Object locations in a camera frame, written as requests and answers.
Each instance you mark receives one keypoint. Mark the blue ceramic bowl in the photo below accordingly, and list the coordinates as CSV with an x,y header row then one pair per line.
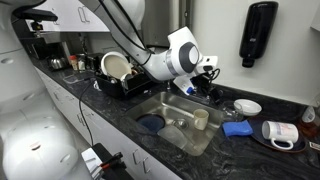
x,y
150,122

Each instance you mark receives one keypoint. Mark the white wall box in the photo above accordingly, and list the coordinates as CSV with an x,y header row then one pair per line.
x,y
316,15

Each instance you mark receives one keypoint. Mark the white rounded machine housing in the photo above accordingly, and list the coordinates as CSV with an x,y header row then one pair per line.
x,y
33,150

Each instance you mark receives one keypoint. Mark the metal sink drain strainer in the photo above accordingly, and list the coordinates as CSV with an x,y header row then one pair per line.
x,y
180,124

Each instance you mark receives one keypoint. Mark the red lid spice jar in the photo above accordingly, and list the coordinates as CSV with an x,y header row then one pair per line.
x,y
73,62

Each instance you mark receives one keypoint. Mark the clear glass bowl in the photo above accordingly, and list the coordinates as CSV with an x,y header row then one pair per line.
x,y
230,115

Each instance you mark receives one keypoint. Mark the white printed mug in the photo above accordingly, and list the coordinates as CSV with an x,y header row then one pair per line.
x,y
281,131

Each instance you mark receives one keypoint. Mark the black wall soap dispenser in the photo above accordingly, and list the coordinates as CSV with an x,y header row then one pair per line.
x,y
258,30

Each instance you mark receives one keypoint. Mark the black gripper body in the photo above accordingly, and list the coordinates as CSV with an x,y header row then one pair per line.
x,y
201,81

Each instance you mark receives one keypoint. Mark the chrome faucet base plate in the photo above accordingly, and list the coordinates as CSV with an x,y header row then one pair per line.
x,y
193,98

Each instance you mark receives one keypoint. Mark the dark plate with orange rim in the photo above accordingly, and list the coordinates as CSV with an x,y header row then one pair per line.
x,y
256,133

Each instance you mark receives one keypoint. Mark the black dish rack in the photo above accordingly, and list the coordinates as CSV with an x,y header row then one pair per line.
x,y
133,85

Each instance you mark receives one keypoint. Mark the white ceramic bowl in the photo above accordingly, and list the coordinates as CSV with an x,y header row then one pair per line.
x,y
248,107

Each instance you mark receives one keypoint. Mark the silver kettle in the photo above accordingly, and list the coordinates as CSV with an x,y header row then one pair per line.
x,y
57,63

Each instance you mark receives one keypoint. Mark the cream mug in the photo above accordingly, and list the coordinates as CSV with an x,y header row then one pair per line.
x,y
201,120

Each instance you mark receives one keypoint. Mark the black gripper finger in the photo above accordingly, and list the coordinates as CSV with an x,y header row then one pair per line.
x,y
204,96
216,95

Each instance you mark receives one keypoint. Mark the clear dish soap bottle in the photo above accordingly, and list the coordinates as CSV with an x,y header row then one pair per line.
x,y
308,115

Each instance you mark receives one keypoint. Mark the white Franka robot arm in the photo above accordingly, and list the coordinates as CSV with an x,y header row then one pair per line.
x,y
160,65

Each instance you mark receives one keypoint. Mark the black mounted camera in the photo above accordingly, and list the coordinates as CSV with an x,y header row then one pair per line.
x,y
35,15

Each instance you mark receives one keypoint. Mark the clear plastic lid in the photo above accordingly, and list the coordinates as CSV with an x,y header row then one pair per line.
x,y
75,78

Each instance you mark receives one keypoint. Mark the chrome sink sprayer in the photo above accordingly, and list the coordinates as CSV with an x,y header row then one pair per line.
x,y
168,87

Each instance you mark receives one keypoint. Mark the white lower cabinets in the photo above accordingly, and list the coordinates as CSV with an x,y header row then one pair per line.
x,y
100,123

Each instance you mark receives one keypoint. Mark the white round plate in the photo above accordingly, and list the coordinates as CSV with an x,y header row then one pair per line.
x,y
115,65

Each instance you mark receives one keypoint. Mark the clear spice jar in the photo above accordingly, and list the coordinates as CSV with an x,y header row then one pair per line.
x,y
81,63

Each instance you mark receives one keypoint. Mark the black stand with red clip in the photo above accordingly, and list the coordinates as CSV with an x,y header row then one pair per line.
x,y
111,163

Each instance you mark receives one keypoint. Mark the blue sponge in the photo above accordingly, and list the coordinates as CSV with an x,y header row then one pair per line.
x,y
237,128

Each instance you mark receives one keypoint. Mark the clear plastic food container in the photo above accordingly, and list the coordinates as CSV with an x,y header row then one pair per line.
x,y
171,136

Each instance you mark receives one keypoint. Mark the black coffee machine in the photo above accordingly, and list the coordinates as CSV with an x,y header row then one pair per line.
x,y
43,48

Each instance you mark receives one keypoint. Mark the stainless steel sink basin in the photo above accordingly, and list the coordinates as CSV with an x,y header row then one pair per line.
x,y
166,100

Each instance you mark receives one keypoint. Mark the white upper cabinet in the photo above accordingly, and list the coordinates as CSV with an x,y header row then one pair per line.
x,y
70,16

